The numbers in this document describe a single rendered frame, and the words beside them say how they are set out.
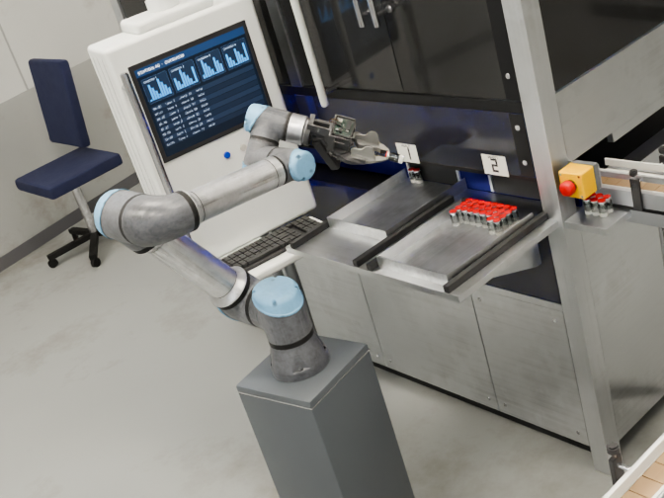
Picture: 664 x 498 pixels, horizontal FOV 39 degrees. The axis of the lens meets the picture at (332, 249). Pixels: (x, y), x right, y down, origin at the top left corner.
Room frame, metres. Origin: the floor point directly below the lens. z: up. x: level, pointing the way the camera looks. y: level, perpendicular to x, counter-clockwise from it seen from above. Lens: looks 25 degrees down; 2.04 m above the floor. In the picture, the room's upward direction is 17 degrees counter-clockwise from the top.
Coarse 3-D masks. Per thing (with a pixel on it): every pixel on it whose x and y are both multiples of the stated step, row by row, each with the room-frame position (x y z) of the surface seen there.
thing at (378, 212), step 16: (400, 176) 2.78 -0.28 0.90; (368, 192) 2.70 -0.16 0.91; (384, 192) 2.73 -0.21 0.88; (400, 192) 2.70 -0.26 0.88; (416, 192) 2.66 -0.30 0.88; (432, 192) 2.62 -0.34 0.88; (448, 192) 2.53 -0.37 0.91; (352, 208) 2.66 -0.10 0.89; (368, 208) 2.65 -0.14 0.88; (384, 208) 2.61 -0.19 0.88; (400, 208) 2.58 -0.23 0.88; (416, 208) 2.54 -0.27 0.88; (336, 224) 2.57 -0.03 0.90; (352, 224) 2.51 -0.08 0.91; (368, 224) 2.54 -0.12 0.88; (384, 224) 2.50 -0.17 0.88; (400, 224) 2.42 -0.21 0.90
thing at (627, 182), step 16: (608, 160) 2.29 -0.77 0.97; (624, 160) 2.25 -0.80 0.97; (608, 176) 2.22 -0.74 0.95; (624, 176) 2.17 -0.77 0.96; (640, 176) 2.14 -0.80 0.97; (656, 176) 2.10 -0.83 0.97; (608, 192) 2.19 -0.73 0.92; (624, 192) 2.15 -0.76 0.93; (640, 192) 2.11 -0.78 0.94; (656, 192) 2.10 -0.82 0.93; (624, 208) 2.16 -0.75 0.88; (640, 208) 2.11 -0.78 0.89; (656, 208) 2.08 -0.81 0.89; (656, 224) 2.09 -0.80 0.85
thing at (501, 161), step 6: (486, 156) 2.38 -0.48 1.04; (492, 156) 2.36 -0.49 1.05; (498, 156) 2.34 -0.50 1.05; (486, 162) 2.38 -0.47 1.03; (492, 162) 2.36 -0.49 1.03; (498, 162) 2.34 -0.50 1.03; (504, 162) 2.33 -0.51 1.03; (486, 168) 2.38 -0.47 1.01; (498, 168) 2.35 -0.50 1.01; (504, 168) 2.33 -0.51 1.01; (492, 174) 2.37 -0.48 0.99; (498, 174) 2.35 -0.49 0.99; (504, 174) 2.33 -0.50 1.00
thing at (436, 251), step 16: (448, 208) 2.41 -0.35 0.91; (432, 224) 2.37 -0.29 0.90; (448, 224) 2.38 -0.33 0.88; (464, 224) 2.35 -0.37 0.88; (400, 240) 2.31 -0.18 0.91; (416, 240) 2.33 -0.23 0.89; (432, 240) 2.31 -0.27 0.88; (448, 240) 2.28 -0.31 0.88; (464, 240) 2.25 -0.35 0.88; (480, 240) 2.23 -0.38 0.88; (496, 240) 2.15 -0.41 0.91; (384, 256) 2.27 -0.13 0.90; (400, 256) 2.28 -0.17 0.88; (416, 256) 2.25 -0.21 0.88; (432, 256) 2.22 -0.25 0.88; (448, 256) 2.20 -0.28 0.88; (464, 256) 2.17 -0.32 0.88; (480, 256) 2.11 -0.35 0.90; (400, 272) 2.19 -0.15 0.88; (416, 272) 2.13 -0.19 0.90; (432, 272) 2.08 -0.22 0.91; (448, 272) 2.11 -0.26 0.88
